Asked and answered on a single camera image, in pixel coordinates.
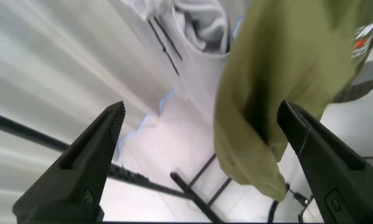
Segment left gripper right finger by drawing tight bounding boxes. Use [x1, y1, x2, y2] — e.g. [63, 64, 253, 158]
[277, 99, 373, 224]

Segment green long-sleeved shirt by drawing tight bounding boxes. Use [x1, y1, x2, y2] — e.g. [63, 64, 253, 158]
[213, 0, 373, 202]

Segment pale grey shorts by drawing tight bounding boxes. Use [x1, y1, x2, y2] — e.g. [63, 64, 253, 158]
[121, 0, 248, 126]

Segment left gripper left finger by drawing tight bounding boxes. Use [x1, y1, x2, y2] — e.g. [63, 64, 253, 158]
[12, 100, 127, 223]

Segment black clothes rack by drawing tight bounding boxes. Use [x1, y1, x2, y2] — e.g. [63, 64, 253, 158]
[0, 110, 373, 224]

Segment black cable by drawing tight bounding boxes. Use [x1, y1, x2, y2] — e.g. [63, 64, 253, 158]
[267, 182, 315, 224]

